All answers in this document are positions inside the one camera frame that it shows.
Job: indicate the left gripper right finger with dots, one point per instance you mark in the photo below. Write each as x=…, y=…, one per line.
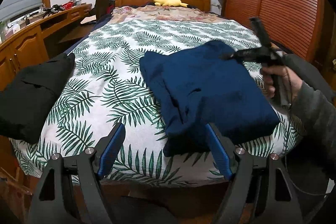
x=261, y=181

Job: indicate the navy blue suit jacket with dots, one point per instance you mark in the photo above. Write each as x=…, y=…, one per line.
x=195, y=87

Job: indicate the right forearm grey sleeve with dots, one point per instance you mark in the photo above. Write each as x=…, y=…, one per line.
x=313, y=109

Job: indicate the right hand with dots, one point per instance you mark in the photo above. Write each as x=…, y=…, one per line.
x=281, y=80

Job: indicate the palm leaf print duvet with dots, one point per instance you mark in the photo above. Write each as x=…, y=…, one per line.
x=107, y=87

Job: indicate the black folded garment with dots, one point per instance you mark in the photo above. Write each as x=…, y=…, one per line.
x=27, y=101

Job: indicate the yellow plush toy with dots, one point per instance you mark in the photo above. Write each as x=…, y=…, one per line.
x=174, y=3

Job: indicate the wooden desk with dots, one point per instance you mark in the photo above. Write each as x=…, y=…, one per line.
x=34, y=44

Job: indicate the floral blanket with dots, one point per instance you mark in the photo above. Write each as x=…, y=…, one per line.
x=148, y=12

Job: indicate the dark wooden chair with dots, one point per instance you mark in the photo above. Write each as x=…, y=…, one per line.
x=101, y=9

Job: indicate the red basket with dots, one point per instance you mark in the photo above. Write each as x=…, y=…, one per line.
x=68, y=5

